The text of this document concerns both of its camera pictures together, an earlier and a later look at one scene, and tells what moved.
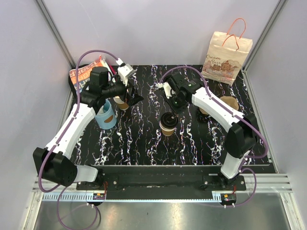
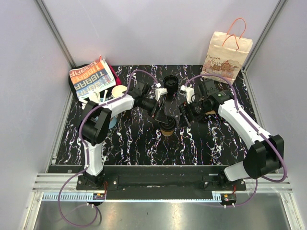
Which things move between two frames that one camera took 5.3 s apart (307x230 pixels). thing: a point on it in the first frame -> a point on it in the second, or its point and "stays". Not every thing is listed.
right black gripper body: x=176 y=101 -> x=197 y=109
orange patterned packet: x=84 y=74 stays
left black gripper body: x=114 y=88 -> x=151 y=106
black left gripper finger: x=135 y=98 -> x=161 y=116
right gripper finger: x=172 y=111 -> x=185 y=120
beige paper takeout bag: x=224 y=57 stays
